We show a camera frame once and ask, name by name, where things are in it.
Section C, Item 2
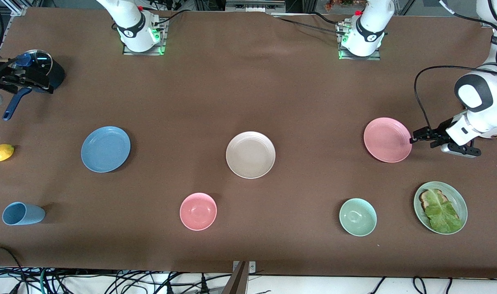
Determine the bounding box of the green lettuce leaf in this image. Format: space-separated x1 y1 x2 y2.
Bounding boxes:
424 189 463 234

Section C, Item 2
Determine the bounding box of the pink plate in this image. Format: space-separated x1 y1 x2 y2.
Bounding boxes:
363 117 413 163

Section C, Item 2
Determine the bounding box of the dark brown post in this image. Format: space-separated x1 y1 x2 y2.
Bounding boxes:
222 261 249 294

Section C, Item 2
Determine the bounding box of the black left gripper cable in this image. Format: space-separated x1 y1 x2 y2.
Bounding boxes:
414 0 497 131

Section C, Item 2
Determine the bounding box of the glass lid blue knob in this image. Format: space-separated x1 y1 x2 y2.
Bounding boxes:
11 50 53 84

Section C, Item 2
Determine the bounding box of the beige plate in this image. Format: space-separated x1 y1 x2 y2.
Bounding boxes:
226 131 276 179

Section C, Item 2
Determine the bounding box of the black base cable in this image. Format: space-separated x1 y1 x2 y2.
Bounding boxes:
152 9 192 26
273 14 347 34

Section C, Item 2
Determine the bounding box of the blue plate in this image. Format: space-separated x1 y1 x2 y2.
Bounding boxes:
81 126 131 173

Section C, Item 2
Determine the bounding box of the grey metal equipment box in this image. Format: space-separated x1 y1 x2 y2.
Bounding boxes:
226 0 286 13

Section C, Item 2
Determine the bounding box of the brown table mat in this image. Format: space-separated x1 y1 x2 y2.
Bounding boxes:
0 6 497 279

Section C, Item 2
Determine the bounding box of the dark blue saucepan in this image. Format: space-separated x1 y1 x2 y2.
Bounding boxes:
2 50 66 121

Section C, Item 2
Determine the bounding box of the aluminium frame profile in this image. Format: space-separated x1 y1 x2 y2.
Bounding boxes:
0 0 28 17

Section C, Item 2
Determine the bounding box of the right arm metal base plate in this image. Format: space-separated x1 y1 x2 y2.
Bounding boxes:
123 18 167 56

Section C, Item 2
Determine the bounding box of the pink bowl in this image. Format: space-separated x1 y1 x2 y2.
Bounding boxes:
179 192 217 232

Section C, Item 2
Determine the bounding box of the green bowl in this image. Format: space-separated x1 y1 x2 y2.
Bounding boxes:
339 198 378 237

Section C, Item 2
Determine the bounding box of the bread slice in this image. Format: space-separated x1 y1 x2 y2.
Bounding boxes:
419 189 461 223

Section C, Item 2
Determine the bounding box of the small metal bracket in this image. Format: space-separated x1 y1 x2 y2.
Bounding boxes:
232 261 257 273

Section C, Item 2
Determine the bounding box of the green plate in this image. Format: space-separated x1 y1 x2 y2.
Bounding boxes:
413 181 468 235

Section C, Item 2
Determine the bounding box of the blue cup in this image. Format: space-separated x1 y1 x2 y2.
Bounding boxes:
2 202 46 226

